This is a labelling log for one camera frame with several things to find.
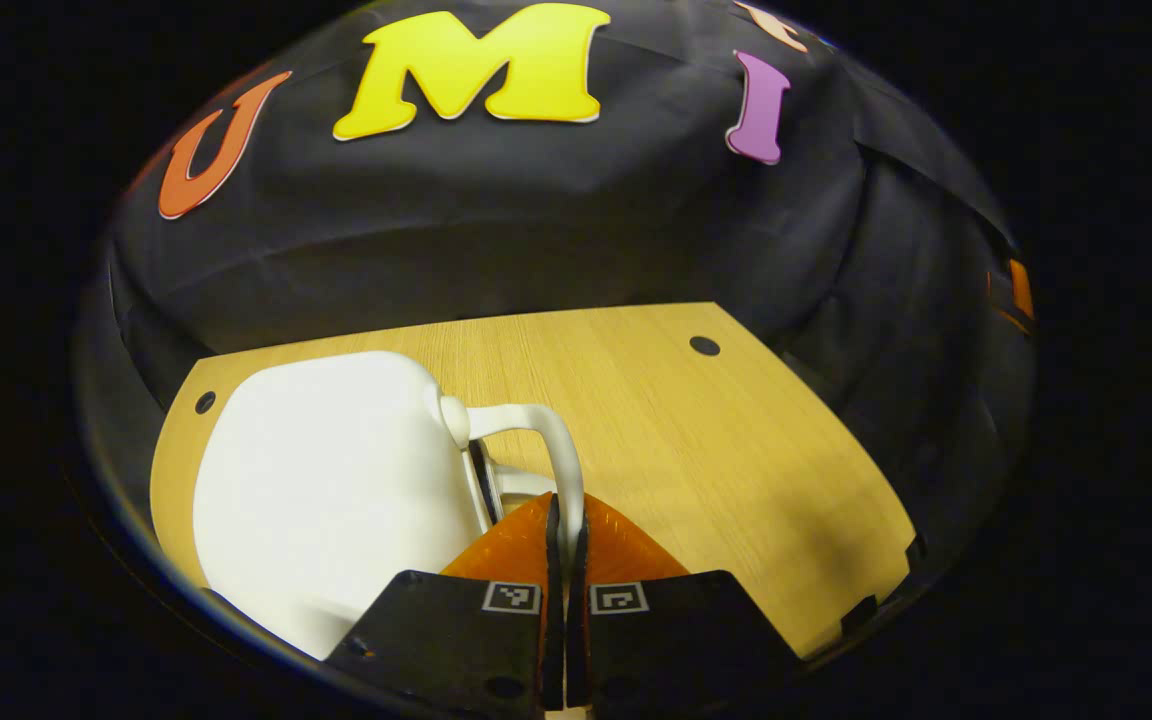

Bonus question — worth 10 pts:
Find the white suitcase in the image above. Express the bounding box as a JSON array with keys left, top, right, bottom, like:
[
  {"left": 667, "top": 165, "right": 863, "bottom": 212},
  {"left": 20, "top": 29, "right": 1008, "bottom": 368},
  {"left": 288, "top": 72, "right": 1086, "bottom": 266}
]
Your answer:
[{"left": 192, "top": 350, "right": 587, "bottom": 661}]

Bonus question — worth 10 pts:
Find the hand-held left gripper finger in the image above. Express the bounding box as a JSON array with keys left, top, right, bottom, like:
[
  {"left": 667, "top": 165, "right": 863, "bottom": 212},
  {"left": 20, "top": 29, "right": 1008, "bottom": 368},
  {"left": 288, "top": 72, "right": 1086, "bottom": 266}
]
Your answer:
[
  {"left": 324, "top": 490, "right": 564, "bottom": 713},
  {"left": 566, "top": 493, "right": 805, "bottom": 713}
]

